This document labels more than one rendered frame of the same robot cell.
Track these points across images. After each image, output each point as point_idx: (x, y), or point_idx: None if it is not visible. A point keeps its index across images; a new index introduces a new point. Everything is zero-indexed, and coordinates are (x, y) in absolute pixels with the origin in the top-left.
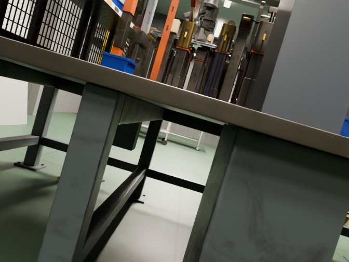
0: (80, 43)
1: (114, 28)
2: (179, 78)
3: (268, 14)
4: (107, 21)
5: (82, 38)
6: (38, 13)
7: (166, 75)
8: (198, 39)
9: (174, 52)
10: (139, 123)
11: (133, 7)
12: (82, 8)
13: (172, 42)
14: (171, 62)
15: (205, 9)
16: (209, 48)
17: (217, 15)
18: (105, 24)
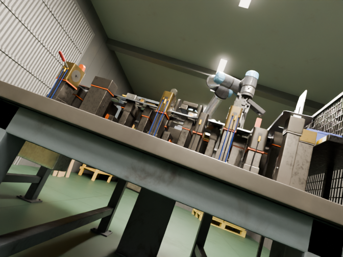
0: (321, 196)
1: (340, 159)
2: None
3: (196, 109)
4: (320, 162)
5: (322, 191)
6: None
7: (266, 163)
8: (238, 125)
9: (274, 132)
10: (273, 250)
11: None
12: (324, 170)
13: (244, 150)
14: (271, 145)
15: (250, 97)
16: (222, 131)
17: (236, 99)
18: (342, 162)
